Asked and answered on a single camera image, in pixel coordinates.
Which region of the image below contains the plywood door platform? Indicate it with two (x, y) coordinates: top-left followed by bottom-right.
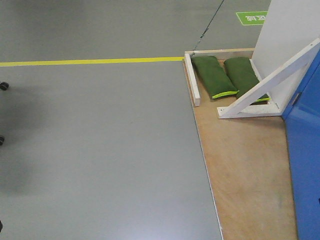
(182, 47), (300, 240)

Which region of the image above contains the white wooden edge beam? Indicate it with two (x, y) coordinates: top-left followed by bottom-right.
(183, 51), (201, 107)

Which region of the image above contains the green sandbag left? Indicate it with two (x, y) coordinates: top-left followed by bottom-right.
(191, 55), (239, 99)

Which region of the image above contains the green sandbag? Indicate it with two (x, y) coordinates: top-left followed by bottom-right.
(223, 56), (260, 99)
(191, 55), (239, 99)

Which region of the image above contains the green sandbag right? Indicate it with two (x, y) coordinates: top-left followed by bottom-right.
(223, 56), (260, 99)

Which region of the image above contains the white triangular brace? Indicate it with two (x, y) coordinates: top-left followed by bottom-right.
(216, 37), (320, 119)

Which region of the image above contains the green floor sign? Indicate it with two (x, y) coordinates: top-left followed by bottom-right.
(235, 11), (268, 26)

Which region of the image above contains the black caster wheel upper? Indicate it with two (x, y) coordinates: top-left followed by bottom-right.
(0, 82), (10, 91)

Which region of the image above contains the dark guy rope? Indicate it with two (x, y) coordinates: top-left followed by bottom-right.
(191, 0), (226, 56)

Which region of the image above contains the white wall panel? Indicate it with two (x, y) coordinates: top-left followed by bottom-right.
(250, 0), (320, 111)

